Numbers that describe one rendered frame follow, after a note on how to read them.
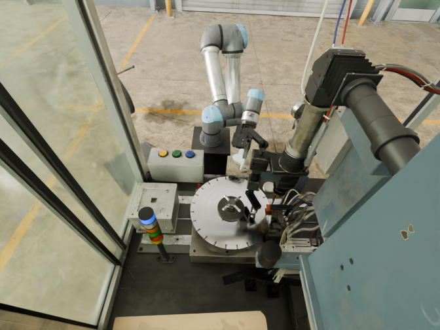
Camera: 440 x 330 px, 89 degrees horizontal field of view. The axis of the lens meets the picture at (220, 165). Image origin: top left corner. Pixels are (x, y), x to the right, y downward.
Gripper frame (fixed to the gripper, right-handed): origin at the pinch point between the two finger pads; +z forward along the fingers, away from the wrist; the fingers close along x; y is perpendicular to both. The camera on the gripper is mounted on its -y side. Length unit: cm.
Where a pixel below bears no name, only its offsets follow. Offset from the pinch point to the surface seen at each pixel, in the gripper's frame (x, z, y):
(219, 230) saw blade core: 11.6, 26.8, 2.2
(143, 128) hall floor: -142, -32, 134
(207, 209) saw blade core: 7.7, 20.9, 9.3
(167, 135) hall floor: -141, -30, 101
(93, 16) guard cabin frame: 44, -29, 50
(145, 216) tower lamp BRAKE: 35.4, 24.1, 21.9
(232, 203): 10.4, 15.6, 0.0
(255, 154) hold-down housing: 28.4, -2.0, -4.8
